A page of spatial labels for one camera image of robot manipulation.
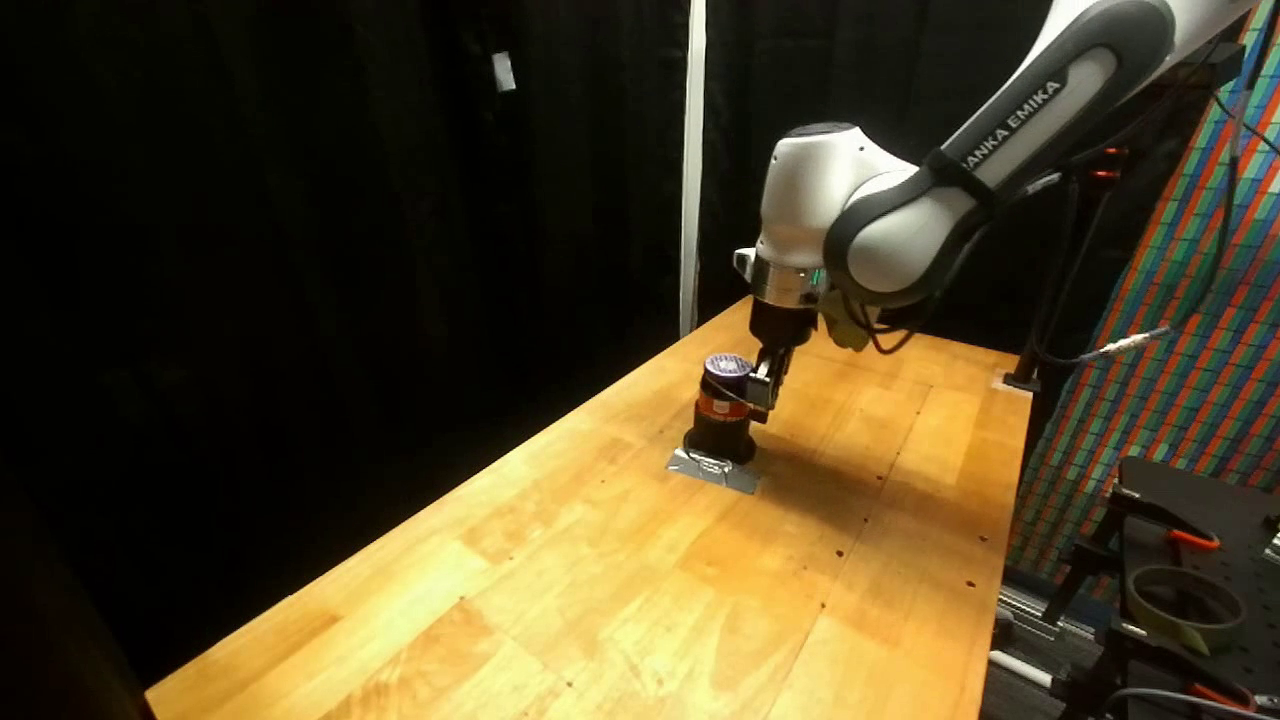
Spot grey tape roll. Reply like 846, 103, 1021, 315
1123, 560, 1253, 641

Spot black curtain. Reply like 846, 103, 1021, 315
0, 0, 694, 696
703, 0, 1072, 350

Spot colourful woven cloth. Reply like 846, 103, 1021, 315
1009, 0, 1280, 591

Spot white vertical pole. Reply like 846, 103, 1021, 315
678, 0, 714, 339

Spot grey cable with plug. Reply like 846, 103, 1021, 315
1053, 321, 1179, 372

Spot red clamp handle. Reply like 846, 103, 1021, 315
1162, 525, 1229, 560

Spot thin black cable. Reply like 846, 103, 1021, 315
1198, 31, 1280, 276

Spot white tag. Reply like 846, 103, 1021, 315
487, 49, 524, 100

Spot black equipment cart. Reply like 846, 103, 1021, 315
990, 452, 1280, 720

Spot black camera stand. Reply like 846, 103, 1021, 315
1000, 136, 1136, 396

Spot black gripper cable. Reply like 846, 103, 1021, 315
853, 290, 944, 361

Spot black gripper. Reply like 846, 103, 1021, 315
741, 290, 819, 420

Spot brown cup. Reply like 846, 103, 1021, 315
681, 346, 765, 469

